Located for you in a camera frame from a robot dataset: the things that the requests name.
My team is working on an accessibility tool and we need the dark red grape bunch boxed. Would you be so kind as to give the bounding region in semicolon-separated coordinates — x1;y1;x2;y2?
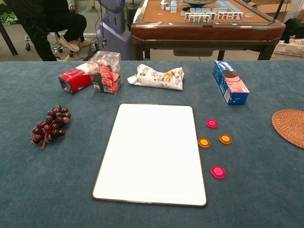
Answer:
30;104;72;151

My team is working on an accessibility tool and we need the white plastic basket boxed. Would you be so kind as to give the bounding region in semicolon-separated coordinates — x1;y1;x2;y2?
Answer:
273;41;304;57

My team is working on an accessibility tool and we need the blue machine base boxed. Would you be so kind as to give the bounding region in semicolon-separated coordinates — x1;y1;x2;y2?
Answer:
96;0;133;60

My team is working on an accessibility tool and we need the red NFC juice carton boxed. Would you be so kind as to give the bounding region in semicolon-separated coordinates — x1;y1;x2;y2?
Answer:
57;61;100;95

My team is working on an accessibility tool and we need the brown mahjong table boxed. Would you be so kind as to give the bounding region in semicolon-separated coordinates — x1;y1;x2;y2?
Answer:
130;0;286;61

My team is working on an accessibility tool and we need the blue Oreo cookie box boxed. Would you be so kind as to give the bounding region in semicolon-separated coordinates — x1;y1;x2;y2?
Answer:
212;59;250;106

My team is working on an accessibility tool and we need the round rattan coaster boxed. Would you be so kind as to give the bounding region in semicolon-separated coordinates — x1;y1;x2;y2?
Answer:
271;109;304;150

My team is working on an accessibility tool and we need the blue felt table cover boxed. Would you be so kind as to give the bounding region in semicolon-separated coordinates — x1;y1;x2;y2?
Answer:
0;60;304;228

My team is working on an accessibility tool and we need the black hanging cable pendant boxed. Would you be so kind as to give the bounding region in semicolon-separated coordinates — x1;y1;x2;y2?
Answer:
99;0;107;48

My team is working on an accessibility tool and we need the clear box of red snacks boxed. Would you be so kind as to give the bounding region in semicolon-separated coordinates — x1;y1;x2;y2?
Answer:
91;50;124;95

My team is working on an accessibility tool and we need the person in black clothes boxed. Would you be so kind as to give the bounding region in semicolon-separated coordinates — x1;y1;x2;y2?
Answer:
4;0;91;62

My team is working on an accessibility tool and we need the chrome wheeled stool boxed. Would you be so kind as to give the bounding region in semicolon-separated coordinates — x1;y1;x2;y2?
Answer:
23;30;72;57

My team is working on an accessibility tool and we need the dark wooden table leg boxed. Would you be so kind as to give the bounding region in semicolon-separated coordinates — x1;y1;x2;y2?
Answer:
0;21;19;57

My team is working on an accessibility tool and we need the black bag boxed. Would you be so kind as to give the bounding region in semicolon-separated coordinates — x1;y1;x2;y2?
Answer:
280;18;304;45

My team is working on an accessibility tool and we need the white rectangular board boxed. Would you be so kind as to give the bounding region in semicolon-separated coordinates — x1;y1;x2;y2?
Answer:
91;103;208;208

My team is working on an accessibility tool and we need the white crumpled snack bag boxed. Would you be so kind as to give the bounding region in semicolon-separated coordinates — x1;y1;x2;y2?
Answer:
127;63;185;92

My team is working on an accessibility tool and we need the black mahjong table dome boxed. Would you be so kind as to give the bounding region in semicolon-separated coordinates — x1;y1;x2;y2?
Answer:
182;0;216;6

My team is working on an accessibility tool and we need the orange button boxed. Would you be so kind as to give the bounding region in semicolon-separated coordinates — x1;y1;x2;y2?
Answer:
197;137;211;149
218;134;233;145

